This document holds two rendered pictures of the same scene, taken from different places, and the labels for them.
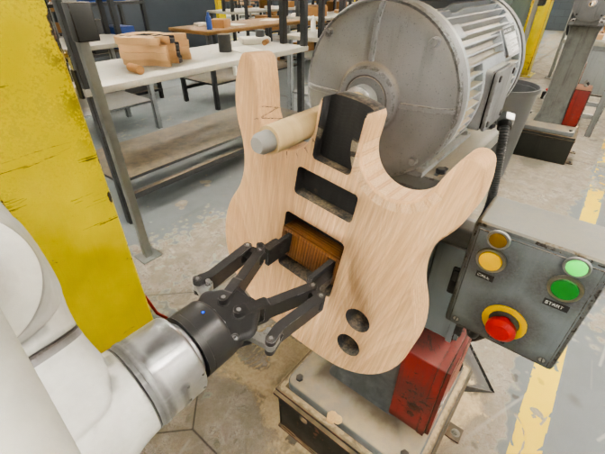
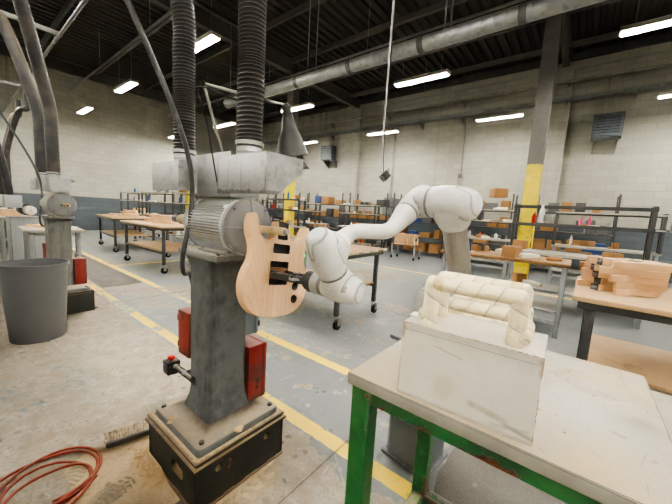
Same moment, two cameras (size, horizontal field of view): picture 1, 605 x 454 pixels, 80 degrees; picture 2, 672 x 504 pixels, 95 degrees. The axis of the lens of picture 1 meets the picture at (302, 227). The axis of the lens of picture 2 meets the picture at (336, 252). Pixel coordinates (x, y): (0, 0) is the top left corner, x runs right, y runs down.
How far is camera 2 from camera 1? 127 cm
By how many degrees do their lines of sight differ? 86
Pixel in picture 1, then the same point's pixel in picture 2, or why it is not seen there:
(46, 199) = not seen: outside the picture
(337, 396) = (226, 424)
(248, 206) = (255, 268)
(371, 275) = (295, 267)
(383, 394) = (241, 395)
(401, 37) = (258, 209)
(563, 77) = (59, 253)
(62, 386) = not seen: hidden behind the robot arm
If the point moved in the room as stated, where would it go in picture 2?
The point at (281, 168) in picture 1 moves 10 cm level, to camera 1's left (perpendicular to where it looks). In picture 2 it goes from (268, 246) to (262, 249)
